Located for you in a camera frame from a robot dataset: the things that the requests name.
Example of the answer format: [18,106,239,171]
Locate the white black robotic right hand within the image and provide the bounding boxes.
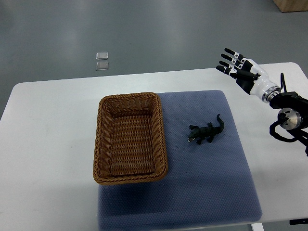
[216,48,281,103]

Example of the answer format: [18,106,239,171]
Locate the dark toy crocodile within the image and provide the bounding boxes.
[188,114,225,145]

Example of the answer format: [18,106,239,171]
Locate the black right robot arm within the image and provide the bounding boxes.
[268,91,308,147]

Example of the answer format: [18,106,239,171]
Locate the brown wicker basket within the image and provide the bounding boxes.
[93,92,168,185]

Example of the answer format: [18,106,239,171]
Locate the wooden box corner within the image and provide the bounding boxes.
[273,0,308,13]

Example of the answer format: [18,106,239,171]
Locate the blue quilted mat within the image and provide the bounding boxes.
[97,90,262,231]

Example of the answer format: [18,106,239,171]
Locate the lower clear floor plate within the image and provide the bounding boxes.
[96,61,109,71]

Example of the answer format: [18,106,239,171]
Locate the clear floor plate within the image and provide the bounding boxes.
[96,61,109,71]
[96,51,109,60]

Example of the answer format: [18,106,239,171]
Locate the upper clear floor plate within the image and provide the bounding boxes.
[96,51,109,60]

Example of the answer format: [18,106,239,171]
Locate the white table leg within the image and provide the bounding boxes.
[251,223,264,231]

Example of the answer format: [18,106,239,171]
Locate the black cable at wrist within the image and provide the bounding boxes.
[279,73,288,93]

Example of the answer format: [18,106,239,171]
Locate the black table edge bracket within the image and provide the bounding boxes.
[289,218,308,225]

